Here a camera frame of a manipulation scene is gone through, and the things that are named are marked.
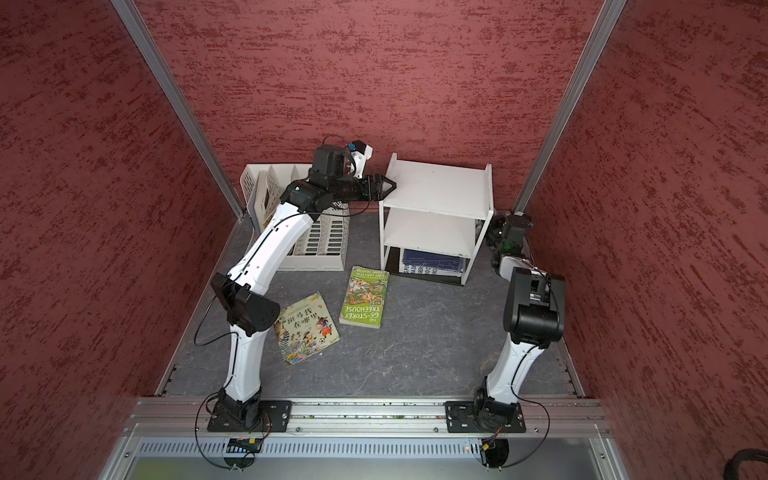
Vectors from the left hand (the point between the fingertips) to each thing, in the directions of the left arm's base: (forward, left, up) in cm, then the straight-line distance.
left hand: (385, 190), depth 78 cm
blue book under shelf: (-4, -15, -28) cm, 32 cm away
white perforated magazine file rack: (+8, +24, -34) cm, 43 cm away
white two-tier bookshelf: (-5, -13, -2) cm, 14 cm away
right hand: (+9, -31, -18) cm, 37 cm away
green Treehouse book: (-15, +6, -32) cm, 36 cm away
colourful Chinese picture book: (-24, +25, -35) cm, 49 cm away
